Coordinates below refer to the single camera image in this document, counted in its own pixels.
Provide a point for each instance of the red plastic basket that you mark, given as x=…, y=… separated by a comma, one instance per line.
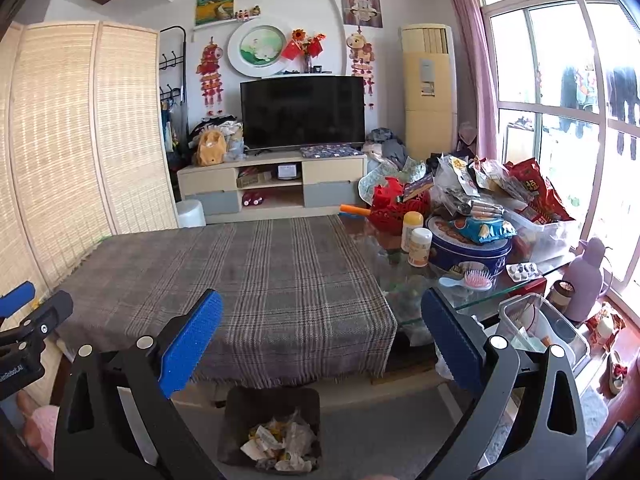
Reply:
x=388, y=208

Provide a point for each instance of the grey plaid tablecloth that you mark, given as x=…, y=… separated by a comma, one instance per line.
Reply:
x=299, y=302

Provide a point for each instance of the white round stool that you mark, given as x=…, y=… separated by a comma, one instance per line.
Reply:
x=190, y=214

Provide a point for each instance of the clear plastic storage box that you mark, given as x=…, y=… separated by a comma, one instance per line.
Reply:
x=531, y=323

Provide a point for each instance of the cream standing air conditioner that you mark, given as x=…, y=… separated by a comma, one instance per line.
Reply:
x=430, y=78

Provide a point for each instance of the bamboo folding screen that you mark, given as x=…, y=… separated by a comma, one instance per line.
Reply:
x=82, y=153

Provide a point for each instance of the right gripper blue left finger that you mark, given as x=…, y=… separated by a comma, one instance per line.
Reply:
x=184, y=339

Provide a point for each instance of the framed wall poster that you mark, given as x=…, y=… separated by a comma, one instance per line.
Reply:
x=362, y=13

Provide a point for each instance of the pink curtain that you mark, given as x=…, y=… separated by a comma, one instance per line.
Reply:
x=473, y=35

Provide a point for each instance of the red hanging wall ornament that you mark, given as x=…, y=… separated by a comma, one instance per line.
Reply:
x=210, y=78

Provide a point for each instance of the black coat rack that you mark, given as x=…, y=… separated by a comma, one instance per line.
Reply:
x=173, y=90

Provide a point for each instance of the black flat television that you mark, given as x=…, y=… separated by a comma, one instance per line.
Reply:
x=300, y=110

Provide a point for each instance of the pink hairbrush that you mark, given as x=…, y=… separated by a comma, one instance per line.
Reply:
x=475, y=280

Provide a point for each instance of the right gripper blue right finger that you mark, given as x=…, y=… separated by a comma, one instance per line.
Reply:
x=458, y=338

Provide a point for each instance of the orange tool handle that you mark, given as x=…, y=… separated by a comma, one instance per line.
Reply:
x=354, y=210

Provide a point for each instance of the yellow capped white bottle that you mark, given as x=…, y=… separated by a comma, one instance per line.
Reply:
x=412, y=220

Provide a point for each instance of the blue book on basket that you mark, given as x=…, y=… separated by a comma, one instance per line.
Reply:
x=416, y=188

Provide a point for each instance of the red snack bag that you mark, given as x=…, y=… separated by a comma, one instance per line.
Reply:
x=545, y=206

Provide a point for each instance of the purple thermos bottle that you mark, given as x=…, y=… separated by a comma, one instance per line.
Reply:
x=585, y=274

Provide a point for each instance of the white capped orange bottle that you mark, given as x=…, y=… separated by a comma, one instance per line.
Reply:
x=419, y=247

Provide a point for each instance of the yellow plush backpack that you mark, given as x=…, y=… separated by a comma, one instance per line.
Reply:
x=212, y=146

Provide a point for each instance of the black trash bin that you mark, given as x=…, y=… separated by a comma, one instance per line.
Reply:
x=276, y=431

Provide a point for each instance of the blue round cookie tin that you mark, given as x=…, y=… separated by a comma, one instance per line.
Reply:
x=452, y=252

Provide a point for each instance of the round white wall plate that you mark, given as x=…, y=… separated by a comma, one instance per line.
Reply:
x=255, y=47

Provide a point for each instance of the lion hanging wall ornament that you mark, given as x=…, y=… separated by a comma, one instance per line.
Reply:
x=361, y=57

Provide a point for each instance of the beige grey TV cabinet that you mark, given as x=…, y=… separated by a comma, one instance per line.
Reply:
x=273, y=186

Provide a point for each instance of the floral cloth pile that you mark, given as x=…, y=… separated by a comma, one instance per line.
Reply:
x=412, y=171

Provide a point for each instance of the landscape wall painting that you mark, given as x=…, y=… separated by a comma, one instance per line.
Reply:
x=213, y=11

